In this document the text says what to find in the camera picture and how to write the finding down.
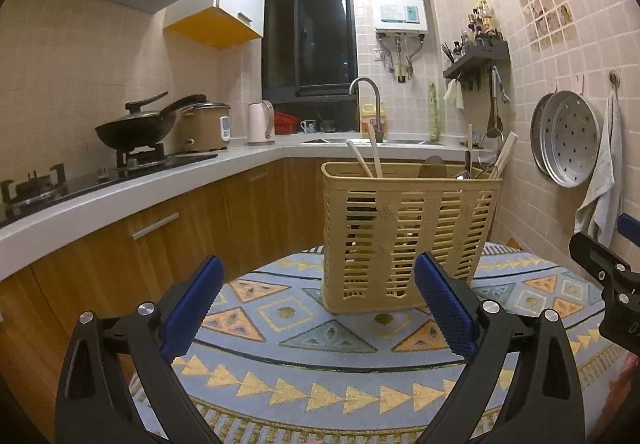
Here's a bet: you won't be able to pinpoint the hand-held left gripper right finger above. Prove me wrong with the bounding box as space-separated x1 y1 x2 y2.
414 251 587 444

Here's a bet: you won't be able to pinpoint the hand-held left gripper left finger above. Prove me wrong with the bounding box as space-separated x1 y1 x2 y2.
54 254 226 444

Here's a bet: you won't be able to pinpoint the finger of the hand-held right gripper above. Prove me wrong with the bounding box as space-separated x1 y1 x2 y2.
569 230 635 299
617 212 640 238

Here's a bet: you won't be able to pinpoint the beige plastic utensil basket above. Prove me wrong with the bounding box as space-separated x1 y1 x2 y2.
320 161 503 316

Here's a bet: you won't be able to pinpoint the grey metal utensil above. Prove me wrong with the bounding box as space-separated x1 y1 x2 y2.
418 155 447 180

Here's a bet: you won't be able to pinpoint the white hanging towel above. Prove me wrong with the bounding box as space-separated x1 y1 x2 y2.
573 91 624 248

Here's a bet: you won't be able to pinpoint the wooden base cabinets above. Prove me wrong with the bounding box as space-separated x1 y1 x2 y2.
0 157 502 425

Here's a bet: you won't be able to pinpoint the perforated metal steamer tray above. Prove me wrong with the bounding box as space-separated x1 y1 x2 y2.
538 90 600 189

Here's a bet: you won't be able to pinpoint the blue patterned round mat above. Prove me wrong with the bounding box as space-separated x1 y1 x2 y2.
129 244 632 444

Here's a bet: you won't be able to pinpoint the plain metal steamer tray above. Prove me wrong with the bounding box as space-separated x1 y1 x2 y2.
529 91 584 176

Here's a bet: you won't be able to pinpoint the light wooden spatula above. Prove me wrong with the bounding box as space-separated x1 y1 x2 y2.
487 131 519 180

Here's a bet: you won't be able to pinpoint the black gas stove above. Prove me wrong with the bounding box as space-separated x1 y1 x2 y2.
0 151 220 231

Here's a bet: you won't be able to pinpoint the beige rice cooker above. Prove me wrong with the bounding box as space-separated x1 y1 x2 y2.
177 101 232 154

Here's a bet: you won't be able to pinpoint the hanging metal ladle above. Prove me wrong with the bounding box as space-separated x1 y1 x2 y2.
485 84 504 140

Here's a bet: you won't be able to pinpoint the black wok with lid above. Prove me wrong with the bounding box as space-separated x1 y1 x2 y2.
94 91 207 151

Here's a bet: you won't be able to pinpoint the white electric kettle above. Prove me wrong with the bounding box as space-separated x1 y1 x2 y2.
246 99 277 147

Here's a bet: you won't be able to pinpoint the green patterned roll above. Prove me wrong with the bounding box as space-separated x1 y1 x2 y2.
427 82 441 141

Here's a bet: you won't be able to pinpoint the red plastic basket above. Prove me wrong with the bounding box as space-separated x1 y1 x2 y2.
273 111 300 135

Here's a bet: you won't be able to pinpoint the yellow dish soap bottle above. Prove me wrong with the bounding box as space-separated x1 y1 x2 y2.
359 103 387 134

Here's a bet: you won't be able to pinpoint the steel sink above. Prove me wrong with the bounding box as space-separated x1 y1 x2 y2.
300 137 446 146

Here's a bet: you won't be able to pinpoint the white hanging cloth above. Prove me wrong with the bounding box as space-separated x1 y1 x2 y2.
442 78 465 110

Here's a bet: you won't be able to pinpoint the metal faucet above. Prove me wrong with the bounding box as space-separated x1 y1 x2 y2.
348 76 385 143

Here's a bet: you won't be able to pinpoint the row of condiment bottles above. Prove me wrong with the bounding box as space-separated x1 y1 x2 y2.
464 0 504 48

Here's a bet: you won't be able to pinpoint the dark chopsticks bundle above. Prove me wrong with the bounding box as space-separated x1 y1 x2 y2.
440 41 464 65

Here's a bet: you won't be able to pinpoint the water heater pipes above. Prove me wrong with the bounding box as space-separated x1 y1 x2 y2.
377 32 426 84

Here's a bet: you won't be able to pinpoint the dark window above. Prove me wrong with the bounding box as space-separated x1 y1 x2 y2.
260 0 359 104

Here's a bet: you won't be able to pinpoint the wire skimmer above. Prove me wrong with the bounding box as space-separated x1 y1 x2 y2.
475 129 506 170

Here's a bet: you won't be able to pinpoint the white utensil handle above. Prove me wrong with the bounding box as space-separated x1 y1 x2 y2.
368 126 384 178

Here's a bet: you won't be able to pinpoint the light wooden spoon handle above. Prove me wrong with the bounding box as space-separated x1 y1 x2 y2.
347 139 374 180

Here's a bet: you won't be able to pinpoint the blue handled peeler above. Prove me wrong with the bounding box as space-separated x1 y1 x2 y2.
490 66 512 104

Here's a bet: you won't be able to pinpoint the black wall rack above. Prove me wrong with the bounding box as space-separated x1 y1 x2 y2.
442 39 511 93

